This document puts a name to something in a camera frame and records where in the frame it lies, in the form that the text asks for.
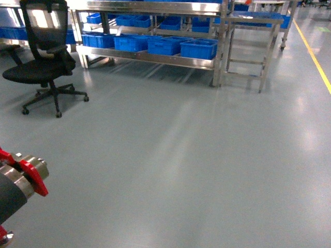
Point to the robot arm with red clamp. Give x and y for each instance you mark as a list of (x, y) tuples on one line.
[(21, 177)]

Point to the blue plastic bin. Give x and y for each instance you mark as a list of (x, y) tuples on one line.
[(98, 40), (132, 43), (167, 45), (199, 48)]

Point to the stainless steel shelf rack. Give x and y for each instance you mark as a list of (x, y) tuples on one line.
[(89, 56)]

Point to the small stainless steel table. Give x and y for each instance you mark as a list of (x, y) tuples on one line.
[(249, 44)]

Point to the black office chair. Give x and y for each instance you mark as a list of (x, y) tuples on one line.
[(46, 24)]

